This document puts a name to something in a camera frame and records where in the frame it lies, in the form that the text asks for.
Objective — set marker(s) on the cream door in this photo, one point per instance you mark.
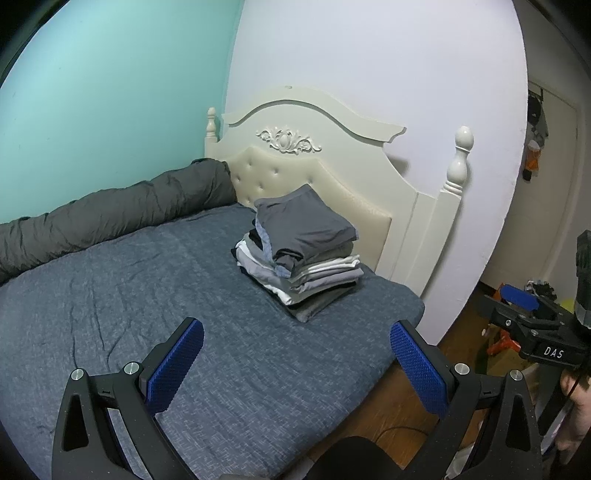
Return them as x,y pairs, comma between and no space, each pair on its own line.
554,194

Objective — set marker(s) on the grey underwear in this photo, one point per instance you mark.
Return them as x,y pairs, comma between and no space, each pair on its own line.
304,226

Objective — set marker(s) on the stack of folded clothes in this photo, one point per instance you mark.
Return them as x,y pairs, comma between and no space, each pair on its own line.
318,286

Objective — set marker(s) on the person's right hand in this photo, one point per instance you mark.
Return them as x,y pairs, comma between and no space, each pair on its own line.
579,415

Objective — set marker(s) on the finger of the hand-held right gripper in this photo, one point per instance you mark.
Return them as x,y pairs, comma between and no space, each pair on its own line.
519,296
508,318

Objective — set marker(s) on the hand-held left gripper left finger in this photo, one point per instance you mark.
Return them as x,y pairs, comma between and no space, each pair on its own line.
178,364

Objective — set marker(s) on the rolled dark grey duvet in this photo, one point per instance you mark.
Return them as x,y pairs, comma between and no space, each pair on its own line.
115,212

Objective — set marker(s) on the cream carved headboard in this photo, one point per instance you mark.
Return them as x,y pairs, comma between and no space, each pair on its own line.
346,152

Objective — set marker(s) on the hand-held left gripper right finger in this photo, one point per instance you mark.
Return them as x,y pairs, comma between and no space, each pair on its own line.
418,369

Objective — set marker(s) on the orange hanging item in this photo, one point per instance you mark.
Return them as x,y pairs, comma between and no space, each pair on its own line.
532,159

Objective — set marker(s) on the orange floor item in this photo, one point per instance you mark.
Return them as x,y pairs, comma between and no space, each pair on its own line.
503,344

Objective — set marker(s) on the dark hanging bag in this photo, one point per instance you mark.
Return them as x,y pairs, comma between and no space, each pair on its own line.
535,115

